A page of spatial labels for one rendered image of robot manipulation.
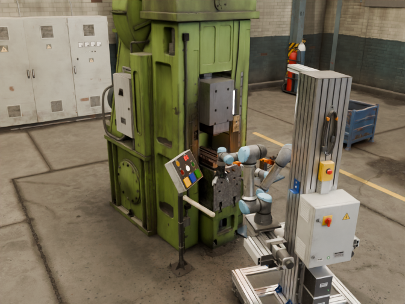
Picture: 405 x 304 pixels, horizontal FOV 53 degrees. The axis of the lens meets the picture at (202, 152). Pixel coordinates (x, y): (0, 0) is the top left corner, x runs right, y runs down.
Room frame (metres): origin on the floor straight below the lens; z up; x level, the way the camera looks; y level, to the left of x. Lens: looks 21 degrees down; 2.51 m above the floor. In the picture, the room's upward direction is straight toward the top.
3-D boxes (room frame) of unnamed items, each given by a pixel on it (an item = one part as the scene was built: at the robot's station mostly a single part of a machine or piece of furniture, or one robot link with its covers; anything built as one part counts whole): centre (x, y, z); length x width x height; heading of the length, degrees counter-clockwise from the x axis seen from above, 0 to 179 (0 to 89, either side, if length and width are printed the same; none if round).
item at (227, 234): (3.92, -0.08, 0.23); 0.55 x 0.37 x 0.47; 39
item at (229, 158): (3.15, -0.22, 1.23); 0.11 x 0.11 x 0.08; 24
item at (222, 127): (3.88, -0.05, 1.32); 0.42 x 0.20 x 0.10; 39
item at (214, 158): (3.88, -0.05, 0.96); 0.42 x 0.20 x 0.09; 39
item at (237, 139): (4.23, -0.25, 1.15); 0.44 x 0.26 x 2.30; 39
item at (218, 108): (3.90, -0.08, 1.56); 0.42 x 0.39 x 0.40; 39
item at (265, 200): (2.83, -0.49, 0.98); 0.13 x 0.12 x 0.14; 114
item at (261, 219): (2.84, -0.49, 0.87); 0.15 x 0.15 x 0.10
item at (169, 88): (3.81, 0.27, 1.15); 0.44 x 0.26 x 2.30; 39
